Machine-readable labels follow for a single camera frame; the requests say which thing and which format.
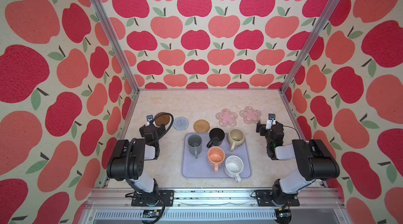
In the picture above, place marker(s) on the black mug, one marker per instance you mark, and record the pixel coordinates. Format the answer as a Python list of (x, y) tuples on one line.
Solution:
[(216, 136)]

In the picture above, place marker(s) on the beige mug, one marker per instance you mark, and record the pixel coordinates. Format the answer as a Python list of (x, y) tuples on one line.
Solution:
[(235, 138)]

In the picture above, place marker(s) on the lavender silicone tray mat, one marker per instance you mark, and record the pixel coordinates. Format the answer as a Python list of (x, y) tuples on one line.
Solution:
[(199, 168)]

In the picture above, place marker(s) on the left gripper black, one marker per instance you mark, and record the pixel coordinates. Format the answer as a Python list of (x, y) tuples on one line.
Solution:
[(148, 130)]

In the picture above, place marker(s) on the left aluminium frame post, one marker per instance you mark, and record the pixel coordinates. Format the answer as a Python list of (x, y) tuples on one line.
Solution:
[(115, 44)]

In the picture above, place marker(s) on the white mug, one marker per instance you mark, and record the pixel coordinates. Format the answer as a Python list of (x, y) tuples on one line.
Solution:
[(233, 167)]

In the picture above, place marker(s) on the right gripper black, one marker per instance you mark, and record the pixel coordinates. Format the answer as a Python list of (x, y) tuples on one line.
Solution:
[(273, 130)]

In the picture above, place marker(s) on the pink flower coaster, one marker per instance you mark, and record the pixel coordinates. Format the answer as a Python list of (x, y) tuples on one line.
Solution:
[(250, 115), (227, 118)]

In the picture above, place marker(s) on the woven rattan round coaster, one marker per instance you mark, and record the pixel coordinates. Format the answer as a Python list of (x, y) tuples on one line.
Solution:
[(201, 126)]

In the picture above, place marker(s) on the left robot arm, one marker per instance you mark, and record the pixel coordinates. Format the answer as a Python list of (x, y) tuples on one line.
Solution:
[(128, 157)]

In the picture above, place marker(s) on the aluminium frame post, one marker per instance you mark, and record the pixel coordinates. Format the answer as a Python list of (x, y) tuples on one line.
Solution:
[(317, 28), (115, 44)]

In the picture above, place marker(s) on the right aluminium frame post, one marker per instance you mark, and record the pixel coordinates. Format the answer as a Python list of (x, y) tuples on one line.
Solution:
[(317, 28)]

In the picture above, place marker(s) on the front aluminium rail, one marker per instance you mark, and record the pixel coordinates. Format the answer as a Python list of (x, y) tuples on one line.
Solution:
[(214, 206)]

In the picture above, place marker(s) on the grey round knitted coaster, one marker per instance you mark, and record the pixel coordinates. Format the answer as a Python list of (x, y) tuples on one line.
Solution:
[(180, 123)]

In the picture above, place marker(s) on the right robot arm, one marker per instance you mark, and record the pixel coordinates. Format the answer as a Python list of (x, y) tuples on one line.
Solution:
[(314, 161)]

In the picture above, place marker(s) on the brown round coaster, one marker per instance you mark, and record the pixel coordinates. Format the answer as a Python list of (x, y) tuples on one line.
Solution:
[(162, 119)]

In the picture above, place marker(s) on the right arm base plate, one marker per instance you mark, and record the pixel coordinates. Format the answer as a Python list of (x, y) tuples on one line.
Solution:
[(267, 198)]

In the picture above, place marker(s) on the grey mug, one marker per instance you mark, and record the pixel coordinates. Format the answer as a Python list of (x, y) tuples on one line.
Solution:
[(195, 145)]

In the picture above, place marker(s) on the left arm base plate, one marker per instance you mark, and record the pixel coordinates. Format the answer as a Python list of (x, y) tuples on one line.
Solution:
[(153, 200)]

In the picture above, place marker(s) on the orange mug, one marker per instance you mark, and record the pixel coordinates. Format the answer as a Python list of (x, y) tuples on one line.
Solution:
[(216, 157)]

